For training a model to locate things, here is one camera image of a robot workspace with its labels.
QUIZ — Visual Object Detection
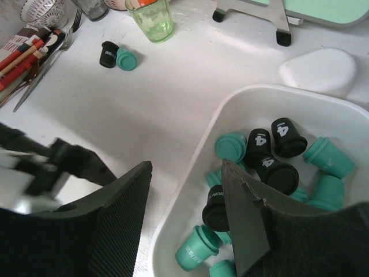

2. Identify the white storage basket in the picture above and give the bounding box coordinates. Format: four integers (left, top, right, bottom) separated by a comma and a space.
150, 85, 368, 276

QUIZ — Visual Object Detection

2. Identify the white plastic scoop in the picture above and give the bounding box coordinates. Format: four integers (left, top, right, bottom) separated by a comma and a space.
277, 48, 357, 99

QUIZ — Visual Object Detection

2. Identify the small green glass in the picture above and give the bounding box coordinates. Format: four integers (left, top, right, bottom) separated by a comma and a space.
125, 0, 175, 43

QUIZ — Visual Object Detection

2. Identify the plate with fruit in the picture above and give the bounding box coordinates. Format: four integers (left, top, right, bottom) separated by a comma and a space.
104, 0, 127, 11

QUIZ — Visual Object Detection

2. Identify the green cutting board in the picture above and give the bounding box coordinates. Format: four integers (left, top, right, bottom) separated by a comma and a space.
216, 0, 369, 48

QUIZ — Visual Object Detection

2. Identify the black coffee capsule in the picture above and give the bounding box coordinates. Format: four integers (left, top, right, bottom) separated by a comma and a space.
99, 41, 119, 68
271, 118, 308, 158
243, 128, 272, 167
202, 185, 229, 232
255, 156, 299, 196

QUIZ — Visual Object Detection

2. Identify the copper spoon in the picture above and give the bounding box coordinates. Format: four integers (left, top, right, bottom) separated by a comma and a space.
1, 62, 40, 107

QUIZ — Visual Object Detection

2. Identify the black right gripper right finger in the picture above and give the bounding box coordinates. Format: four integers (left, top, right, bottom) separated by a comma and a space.
222, 160, 368, 276

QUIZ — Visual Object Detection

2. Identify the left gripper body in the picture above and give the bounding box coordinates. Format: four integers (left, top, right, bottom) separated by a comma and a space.
1, 124, 116, 214

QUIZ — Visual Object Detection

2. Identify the striped red placemat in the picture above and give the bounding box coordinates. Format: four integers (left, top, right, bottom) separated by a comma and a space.
1, 25, 65, 91

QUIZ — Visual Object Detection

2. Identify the teal coffee capsule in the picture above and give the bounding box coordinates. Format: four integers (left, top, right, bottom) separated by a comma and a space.
116, 47, 137, 71
303, 137, 356, 179
206, 169, 222, 188
290, 188, 309, 203
175, 225, 221, 272
307, 175, 345, 211
214, 132, 247, 163
209, 260, 237, 277

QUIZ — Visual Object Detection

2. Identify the grey glass cup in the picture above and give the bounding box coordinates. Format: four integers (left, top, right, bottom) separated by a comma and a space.
71, 0, 109, 22

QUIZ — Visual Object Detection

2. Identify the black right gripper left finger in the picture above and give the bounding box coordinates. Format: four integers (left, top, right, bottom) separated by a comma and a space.
1, 161, 152, 276

